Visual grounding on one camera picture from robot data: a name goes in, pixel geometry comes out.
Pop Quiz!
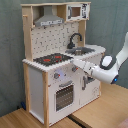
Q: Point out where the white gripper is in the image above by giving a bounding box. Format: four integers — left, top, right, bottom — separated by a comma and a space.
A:
72, 59, 90, 72

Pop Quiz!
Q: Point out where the small metal pot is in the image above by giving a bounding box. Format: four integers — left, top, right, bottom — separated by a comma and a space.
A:
75, 49, 84, 55

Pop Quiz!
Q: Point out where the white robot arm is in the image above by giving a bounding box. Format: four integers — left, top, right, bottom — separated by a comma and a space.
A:
73, 32, 128, 84

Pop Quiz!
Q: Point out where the wooden toy kitchen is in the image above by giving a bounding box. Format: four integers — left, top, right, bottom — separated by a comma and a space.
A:
22, 2, 105, 128

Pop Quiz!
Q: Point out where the grey toy sink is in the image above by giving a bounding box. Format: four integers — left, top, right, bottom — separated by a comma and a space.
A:
66, 47, 94, 56

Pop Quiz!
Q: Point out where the white cabinet door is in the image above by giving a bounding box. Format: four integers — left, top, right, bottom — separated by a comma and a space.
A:
80, 70, 100, 106

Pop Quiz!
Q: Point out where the black toy faucet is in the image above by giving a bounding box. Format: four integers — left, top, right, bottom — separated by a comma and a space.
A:
67, 33, 82, 49

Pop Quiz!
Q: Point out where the black toy stovetop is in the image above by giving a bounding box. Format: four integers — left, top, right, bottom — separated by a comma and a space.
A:
34, 53, 70, 66

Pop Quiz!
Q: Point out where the white oven door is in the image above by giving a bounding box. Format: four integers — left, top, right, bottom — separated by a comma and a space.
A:
49, 80, 79, 125

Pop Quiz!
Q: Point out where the white toy microwave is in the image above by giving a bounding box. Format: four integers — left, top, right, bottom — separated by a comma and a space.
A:
66, 3, 90, 21

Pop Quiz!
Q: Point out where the grey range hood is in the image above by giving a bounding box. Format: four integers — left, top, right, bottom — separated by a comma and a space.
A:
35, 5, 64, 27

